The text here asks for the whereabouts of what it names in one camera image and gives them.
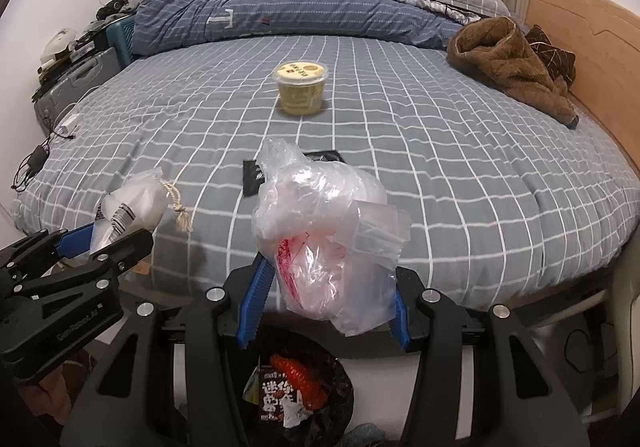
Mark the yellow lidded plastic cup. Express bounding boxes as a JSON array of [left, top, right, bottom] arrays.
[[273, 60, 329, 116]]

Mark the white power strip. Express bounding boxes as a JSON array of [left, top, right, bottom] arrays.
[[54, 114, 78, 138]]

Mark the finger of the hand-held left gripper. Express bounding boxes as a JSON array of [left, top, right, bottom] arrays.
[[10, 228, 155, 303], [0, 223, 96, 278]]

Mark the wooden headboard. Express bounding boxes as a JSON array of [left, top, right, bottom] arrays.
[[520, 0, 640, 172]]

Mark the white plastic bag black print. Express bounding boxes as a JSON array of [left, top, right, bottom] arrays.
[[89, 168, 168, 255]]

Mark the white storage box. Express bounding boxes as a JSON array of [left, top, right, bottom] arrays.
[[530, 287, 640, 428]]

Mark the brown fleece garment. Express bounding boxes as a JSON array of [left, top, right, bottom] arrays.
[[446, 17, 580, 129]]

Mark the clear plastic bag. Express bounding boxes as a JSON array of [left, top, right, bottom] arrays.
[[251, 137, 412, 338]]

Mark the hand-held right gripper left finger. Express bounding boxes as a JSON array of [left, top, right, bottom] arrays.
[[60, 252, 275, 447]]

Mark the dark diamond-pattern cushion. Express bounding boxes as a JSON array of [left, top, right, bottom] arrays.
[[525, 24, 577, 82]]

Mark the black-lined trash bin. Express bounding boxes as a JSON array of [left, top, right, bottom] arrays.
[[235, 327, 356, 447]]

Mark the brown printed snack box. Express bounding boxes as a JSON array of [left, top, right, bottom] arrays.
[[243, 364, 321, 428]]

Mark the blue striped duvet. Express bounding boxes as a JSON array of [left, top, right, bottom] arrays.
[[131, 0, 466, 58]]

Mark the red plastic bag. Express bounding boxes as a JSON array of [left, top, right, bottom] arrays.
[[270, 353, 328, 410]]

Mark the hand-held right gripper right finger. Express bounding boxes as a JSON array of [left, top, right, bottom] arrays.
[[392, 267, 588, 447]]

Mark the black cable loop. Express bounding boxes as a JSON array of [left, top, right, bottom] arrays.
[[565, 327, 616, 373]]

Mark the black packet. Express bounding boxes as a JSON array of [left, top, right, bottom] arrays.
[[242, 150, 347, 198]]

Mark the white plastic container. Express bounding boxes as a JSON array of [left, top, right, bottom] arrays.
[[40, 27, 76, 72]]

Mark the grey suitcase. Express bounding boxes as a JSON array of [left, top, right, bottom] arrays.
[[34, 47, 121, 138]]

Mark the black power adapter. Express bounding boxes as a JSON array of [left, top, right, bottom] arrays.
[[12, 144, 51, 190]]

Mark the tan knotted cord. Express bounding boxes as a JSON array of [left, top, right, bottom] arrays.
[[161, 179, 193, 233]]

